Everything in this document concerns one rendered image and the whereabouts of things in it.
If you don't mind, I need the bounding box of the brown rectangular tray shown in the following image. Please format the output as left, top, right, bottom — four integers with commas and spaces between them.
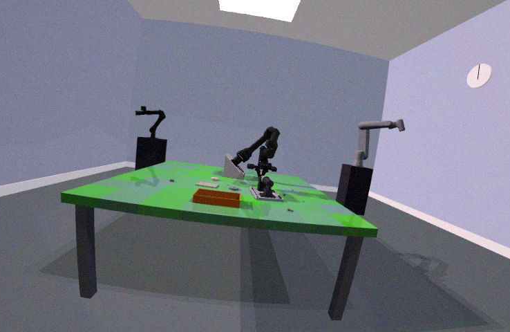
193, 189, 240, 208

